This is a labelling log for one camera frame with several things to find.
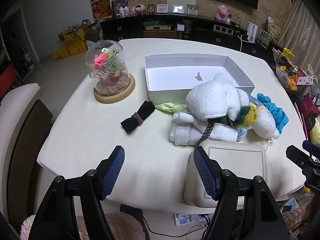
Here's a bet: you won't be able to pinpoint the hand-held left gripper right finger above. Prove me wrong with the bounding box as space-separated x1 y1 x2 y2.
193 146 289 240

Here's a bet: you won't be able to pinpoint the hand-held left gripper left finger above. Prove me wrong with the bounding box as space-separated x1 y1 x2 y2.
27 145 125 240

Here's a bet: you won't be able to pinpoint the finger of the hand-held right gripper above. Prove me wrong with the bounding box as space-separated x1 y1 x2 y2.
286 144 314 174
302 139 320 154

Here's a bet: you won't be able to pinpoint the dark metal chain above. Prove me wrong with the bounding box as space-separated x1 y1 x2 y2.
196 121 215 146

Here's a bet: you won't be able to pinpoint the white plush with yellow scarf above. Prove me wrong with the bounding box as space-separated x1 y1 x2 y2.
247 102 282 145

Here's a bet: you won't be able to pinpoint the blue doll coat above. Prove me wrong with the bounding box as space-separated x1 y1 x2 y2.
257 93 289 134

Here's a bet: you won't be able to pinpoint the white towel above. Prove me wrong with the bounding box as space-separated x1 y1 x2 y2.
169 112 238 146

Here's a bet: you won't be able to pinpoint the black cloth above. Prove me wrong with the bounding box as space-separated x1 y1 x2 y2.
120 101 156 135

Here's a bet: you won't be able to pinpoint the light blue face mask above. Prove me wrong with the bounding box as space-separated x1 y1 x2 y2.
236 127 253 142

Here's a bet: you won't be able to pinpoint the green yellow knit scarf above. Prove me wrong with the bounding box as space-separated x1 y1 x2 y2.
226 102 258 128

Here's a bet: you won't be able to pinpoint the white fluffy plush toy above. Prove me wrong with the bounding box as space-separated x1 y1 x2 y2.
186 72 250 122

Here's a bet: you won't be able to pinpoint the light green cloth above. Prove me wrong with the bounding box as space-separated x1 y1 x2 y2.
155 102 190 114

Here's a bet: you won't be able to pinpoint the white cardboard box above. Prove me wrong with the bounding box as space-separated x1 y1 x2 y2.
144 53 255 105

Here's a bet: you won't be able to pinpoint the white power strip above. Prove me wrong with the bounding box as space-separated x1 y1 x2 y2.
174 213 213 227

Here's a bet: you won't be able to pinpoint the glass bowl of snacks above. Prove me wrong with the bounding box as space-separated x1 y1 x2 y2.
272 47 315 93

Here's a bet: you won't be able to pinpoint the glass dome with rose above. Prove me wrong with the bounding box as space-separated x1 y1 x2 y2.
84 40 136 104

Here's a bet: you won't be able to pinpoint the beige curtain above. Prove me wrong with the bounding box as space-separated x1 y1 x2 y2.
276 0 320 80

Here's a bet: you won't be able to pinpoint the row of glass bottles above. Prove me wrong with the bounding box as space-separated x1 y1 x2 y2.
257 29 272 48

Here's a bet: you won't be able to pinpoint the white cushioned chair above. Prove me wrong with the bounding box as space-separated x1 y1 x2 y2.
0 83 54 230

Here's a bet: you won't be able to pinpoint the white water kettle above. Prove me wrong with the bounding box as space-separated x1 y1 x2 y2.
246 22 258 43

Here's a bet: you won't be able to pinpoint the yellow plastic crate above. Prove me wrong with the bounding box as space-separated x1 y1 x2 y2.
52 47 70 60
65 41 88 55
58 27 87 46

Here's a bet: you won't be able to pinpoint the black long cabinet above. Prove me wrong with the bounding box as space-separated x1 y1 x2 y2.
100 14 278 58

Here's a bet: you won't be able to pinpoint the brown cardboard box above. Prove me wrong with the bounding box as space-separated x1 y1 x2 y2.
84 21 103 42

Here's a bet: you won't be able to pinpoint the red board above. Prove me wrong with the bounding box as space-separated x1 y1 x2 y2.
0 64 17 90

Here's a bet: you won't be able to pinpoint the brown flat box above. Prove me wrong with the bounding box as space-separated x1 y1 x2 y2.
143 29 175 38

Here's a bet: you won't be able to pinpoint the pink plush toy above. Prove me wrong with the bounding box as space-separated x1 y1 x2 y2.
215 5 229 22

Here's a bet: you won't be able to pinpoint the red patterned poster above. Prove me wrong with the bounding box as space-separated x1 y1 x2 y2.
90 0 113 21

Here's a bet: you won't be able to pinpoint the white power cable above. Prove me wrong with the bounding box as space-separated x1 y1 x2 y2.
239 34 248 52

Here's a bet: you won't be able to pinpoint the grey wall socket panel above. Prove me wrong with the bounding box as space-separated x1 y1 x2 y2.
213 24 234 34

